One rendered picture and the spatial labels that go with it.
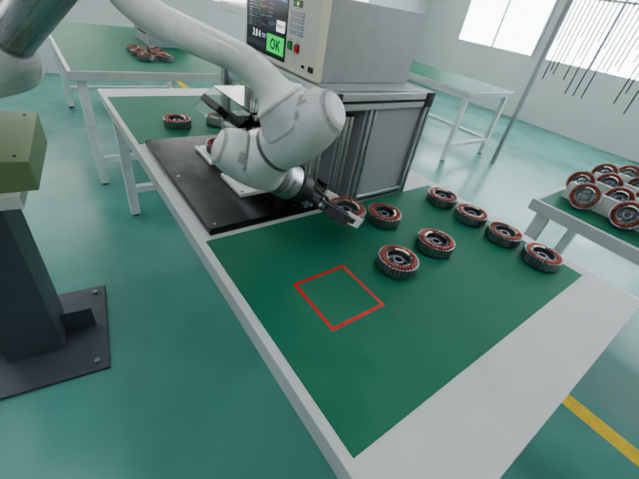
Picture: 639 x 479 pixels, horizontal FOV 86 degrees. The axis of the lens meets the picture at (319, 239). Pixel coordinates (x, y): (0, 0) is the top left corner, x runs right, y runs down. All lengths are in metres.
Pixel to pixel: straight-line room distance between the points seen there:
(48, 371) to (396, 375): 1.36
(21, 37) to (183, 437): 1.28
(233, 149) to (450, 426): 0.64
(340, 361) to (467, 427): 0.25
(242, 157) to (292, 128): 0.13
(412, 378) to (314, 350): 0.20
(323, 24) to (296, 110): 0.44
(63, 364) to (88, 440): 0.34
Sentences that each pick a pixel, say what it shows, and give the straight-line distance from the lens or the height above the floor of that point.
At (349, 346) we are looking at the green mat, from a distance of 0.73.
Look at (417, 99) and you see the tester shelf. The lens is 1.20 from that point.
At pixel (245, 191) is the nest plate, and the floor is 0.78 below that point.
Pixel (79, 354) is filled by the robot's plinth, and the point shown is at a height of 0.02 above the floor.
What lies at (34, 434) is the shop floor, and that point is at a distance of 1.61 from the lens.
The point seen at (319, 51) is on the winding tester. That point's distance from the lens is 1.03.
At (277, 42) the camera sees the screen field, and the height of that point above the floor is 1.18.
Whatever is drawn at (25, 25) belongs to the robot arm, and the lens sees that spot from 1.22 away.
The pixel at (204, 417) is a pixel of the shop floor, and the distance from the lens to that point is 1.48.
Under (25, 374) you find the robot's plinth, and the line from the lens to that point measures 1.75.
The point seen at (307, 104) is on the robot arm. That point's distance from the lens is 0.62.
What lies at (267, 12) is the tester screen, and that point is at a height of 1.25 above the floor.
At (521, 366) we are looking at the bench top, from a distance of 0.89.
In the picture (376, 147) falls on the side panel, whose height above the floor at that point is 0.94.
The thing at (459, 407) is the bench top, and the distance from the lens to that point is 0.75.
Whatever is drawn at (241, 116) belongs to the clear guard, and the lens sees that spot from 0.90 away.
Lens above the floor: 1.32
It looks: 36 degrees down
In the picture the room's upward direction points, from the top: 11 degrees clockwise
